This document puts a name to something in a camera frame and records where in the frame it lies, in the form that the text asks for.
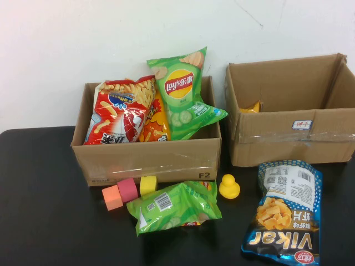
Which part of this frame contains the green Lay's bag barcode side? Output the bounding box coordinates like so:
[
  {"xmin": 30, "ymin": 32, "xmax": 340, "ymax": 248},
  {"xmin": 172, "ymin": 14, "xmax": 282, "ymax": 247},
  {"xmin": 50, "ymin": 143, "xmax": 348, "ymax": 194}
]
[{"xmin": 126, "ymin": 180, "xmax": 222, "ymax": 237}]

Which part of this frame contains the blue Vikar shrimp chips bag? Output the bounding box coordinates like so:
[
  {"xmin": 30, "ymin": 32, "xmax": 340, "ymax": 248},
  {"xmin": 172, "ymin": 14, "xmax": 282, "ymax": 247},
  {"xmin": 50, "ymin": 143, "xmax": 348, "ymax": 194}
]
[{"xmin": 240, "ymin": 160, "xmax": 324, "ymax": 266}]

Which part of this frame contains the orange snack bag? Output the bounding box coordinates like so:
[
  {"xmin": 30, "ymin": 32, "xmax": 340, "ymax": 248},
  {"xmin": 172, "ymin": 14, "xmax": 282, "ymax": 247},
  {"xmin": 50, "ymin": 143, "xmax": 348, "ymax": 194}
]
[{"xmin": 138, "ymin": 91, "xmax": 171, "ymax": 142}]

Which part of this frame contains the red shrimp stick snack bag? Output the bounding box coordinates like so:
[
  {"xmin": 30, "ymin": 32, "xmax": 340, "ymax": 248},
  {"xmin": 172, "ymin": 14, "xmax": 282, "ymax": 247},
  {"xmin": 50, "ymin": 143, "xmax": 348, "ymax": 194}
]
[{"xmin": 83, "ymin": 75, "xmax": 156, "ymax": 146}]

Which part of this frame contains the yellow snack packet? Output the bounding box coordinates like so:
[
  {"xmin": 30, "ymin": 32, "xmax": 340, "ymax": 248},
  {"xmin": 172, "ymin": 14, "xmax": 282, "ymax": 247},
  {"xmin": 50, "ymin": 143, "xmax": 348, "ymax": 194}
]
[{"xmin": 239, "ymin": 100, "xmax": 264, "ymax": 114}]

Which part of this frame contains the cardboard box with F2 print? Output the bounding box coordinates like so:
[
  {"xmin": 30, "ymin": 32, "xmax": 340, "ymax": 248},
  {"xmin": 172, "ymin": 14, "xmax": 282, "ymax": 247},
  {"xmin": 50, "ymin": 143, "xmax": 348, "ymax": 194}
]
[{"xmin": 70, "ymin": 76, "xmax": 222, "ymax": 188}]

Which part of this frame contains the green Lay's bag logo side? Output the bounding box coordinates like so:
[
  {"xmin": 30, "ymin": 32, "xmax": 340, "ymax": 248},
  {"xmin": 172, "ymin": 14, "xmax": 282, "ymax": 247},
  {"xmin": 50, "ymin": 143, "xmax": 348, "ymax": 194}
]
[{"xmin": 146, "ymin": 46, "xmax": 229, "ymax": 141}]

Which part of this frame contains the yellow foam cube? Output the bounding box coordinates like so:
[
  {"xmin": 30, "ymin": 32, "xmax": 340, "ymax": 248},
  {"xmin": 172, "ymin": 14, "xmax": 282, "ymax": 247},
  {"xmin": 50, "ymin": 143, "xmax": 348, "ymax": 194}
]
[{"xmin": 139, "ymin": 175, "xmax": 158, "ymax": 197}]

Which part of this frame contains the pink foam cube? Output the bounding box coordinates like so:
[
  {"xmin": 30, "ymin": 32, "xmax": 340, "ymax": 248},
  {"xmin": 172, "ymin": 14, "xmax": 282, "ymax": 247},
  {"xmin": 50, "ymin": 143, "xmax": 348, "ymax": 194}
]
[{"xmin": 116, "ymin": 177, "xmax": 139, "ymax": 203}]

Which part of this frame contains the yellow rubber duck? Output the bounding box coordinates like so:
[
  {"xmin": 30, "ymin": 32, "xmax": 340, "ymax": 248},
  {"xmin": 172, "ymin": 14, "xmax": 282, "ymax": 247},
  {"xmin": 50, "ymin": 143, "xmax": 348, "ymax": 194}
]
[{"xmin": 219, "ymin": 173, "xmax": 241, "ymax": 199}]

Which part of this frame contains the orange foam cube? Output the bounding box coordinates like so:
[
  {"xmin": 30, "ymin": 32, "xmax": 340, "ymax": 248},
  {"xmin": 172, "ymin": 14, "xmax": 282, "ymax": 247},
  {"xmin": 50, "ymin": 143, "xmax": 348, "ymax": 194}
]
[{"xmin": 102, "ymin": 185, "xmax": 124, "ymax": 212}]

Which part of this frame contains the cardboard box with blue label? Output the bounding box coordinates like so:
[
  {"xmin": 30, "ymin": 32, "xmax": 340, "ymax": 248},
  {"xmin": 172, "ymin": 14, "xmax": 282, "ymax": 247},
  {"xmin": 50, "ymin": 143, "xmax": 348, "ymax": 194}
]
[{"xmin": 224, "ymin": 53, "xmax": 355, "ymax": 167}]

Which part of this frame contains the blue-bordered white label sticker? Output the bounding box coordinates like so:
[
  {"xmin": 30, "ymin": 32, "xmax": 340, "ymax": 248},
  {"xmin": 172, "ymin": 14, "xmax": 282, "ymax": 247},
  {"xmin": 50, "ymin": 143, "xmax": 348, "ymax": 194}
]
[{"xmin": 291, "ymin": 119, "xmax": 313, "ymax": 130}]

